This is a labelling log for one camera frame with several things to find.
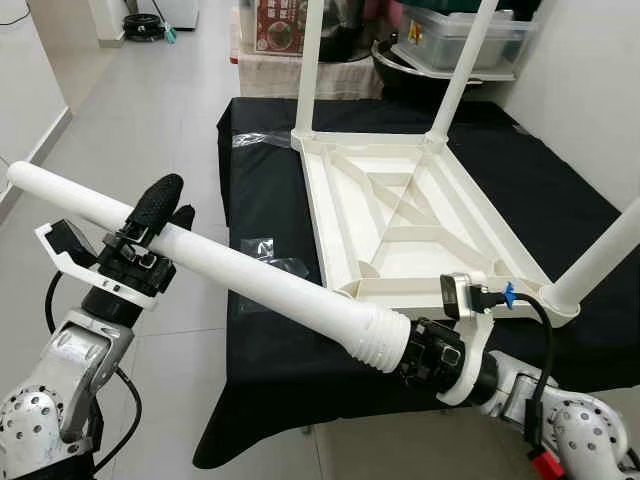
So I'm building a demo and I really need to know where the clear tape patch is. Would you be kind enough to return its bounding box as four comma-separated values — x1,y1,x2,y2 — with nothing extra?
238,236,309,281

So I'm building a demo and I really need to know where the white plastic table top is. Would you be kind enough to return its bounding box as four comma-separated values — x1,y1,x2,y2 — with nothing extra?
292,130,581,326

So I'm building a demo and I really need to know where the checked cloth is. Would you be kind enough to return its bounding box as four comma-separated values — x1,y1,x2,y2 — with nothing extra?
238,50,386,99

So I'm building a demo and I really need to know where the black tablecloth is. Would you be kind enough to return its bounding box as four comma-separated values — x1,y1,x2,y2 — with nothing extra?
192,97,640,471

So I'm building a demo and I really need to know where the white appliance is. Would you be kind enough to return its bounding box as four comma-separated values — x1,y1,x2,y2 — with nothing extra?
150,0,201,29

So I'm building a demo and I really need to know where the black bag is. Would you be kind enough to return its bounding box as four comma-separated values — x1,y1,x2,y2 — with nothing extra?
320,0,391,61

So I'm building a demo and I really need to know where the clear box green lid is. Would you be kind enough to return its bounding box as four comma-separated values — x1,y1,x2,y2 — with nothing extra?
395,0,536,73

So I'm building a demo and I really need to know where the metal basin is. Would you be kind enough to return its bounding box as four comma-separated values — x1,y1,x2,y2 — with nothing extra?
372,40,516,98

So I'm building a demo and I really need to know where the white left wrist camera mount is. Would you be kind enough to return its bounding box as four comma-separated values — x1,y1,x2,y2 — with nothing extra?
35,222,161,311

